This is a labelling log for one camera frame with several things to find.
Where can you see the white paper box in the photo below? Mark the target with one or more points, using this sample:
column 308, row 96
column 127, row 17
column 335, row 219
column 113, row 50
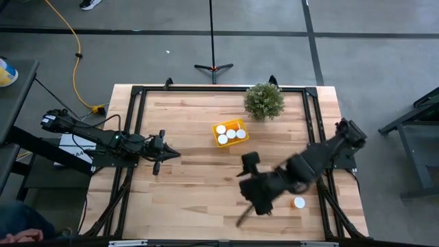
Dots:
column 73, row 145

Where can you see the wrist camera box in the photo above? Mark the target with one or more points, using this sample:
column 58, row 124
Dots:
column 251, row 159
column 157, row 142

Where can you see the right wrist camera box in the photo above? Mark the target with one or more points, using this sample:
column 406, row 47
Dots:
column 251, row 159

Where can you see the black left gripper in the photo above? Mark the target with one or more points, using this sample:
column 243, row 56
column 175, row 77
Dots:
column 159, row 161

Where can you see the white cup with orange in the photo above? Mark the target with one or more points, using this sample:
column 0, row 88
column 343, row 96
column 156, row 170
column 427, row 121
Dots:
column 299, row 202

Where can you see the black metal table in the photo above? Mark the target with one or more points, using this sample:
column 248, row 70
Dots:
column 411, row 151

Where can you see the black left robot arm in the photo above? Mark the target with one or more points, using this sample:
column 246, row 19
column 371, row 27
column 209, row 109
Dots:
column 103, row 135

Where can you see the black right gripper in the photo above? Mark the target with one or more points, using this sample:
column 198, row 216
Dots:
column 260, row 192

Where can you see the yellow plastic basket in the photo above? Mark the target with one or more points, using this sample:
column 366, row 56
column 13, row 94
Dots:
column 244, row 141

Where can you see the black clamp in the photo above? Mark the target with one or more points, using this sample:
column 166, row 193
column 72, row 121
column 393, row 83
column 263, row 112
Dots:
column 168, row 83
column 273, row 80

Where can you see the black aluminium table frame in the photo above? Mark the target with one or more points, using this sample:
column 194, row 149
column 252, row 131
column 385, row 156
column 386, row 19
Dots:
column 223, row 88

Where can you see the white flat bar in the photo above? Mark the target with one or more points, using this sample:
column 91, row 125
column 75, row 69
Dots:
column 128, row 243

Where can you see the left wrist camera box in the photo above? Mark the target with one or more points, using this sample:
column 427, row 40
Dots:
column 157, row 142

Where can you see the dark grey desk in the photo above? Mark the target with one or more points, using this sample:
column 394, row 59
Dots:
column 19, row 99

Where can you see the potted green plant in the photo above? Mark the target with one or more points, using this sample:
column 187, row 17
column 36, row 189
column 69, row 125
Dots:
column 264, row 101

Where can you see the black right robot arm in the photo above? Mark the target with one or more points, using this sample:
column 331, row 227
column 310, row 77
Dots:
column 319, row 158

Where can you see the black tripod stand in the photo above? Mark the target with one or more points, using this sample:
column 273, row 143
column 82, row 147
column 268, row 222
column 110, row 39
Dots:
column 212, row 34

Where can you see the yellow white wipes tub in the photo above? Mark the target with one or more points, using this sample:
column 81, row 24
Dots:
column 7, row 73

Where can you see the person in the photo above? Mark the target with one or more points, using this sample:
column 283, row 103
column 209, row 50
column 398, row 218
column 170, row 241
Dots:
column 20, row 216
column 90, row 3

